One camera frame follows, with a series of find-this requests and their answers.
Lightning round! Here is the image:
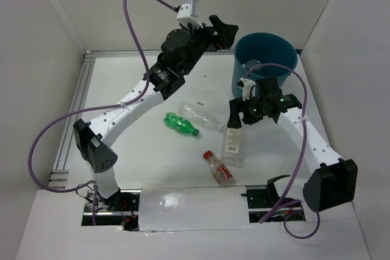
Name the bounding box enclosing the teal plastic bin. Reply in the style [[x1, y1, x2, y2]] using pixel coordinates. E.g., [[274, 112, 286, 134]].
[[231, 32, 298, 98]]

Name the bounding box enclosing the clear bottle with paper label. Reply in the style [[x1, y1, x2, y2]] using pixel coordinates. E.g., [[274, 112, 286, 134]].
[[221, 127, 244, 167]]

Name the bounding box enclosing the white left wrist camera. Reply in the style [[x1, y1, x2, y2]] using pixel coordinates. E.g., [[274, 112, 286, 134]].
[[176, 0, 204, 29]]

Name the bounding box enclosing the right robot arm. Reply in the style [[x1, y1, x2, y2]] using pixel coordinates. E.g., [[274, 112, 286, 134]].
[[227, 77, 358, 213]]

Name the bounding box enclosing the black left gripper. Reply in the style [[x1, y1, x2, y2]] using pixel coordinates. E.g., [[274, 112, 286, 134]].
[[180, 16, 238, 76]]

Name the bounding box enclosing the green plastic soda bottle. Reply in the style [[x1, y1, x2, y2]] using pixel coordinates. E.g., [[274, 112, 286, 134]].
[[164, 112, 199, 137]]

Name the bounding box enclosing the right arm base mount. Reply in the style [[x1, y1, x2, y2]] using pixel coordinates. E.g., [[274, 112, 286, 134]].
[[241, 175, 305, 223]]

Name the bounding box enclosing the aluminium frame rail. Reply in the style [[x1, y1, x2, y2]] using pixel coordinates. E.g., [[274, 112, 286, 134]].
[[48, 49, 235, 191]]

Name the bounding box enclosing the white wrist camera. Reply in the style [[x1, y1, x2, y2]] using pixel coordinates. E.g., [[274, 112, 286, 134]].
[[237, 77, 256, 101], [176, 0, 204, 29]]

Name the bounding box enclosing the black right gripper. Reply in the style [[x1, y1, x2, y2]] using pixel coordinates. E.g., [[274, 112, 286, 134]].
[[227, 93, 267, 128]]

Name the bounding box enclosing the red-capped red-label bottle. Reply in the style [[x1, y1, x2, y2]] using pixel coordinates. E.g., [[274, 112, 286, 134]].
[[203, 150, 233, 187]]

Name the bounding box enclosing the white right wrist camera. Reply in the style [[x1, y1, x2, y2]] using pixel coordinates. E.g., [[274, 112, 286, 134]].
[[237, 77, 256, 101]]

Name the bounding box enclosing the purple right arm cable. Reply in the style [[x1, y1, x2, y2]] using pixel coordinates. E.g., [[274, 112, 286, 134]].
[[243, 63, 321, 239]]

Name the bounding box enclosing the clear bottle cap-down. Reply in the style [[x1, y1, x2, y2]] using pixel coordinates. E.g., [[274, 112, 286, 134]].
[[178, 102, 224, 131]]

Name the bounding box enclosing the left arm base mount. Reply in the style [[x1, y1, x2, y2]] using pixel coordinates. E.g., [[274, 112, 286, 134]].
[[76, 186, 141, 232]]

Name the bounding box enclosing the clear bottle with white cap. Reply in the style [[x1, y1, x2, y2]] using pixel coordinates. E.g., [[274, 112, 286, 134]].
[[243, 59, 262, 71]]

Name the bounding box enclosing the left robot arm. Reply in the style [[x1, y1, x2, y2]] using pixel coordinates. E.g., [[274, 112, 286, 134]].
[[73, 15, 239, 211]]

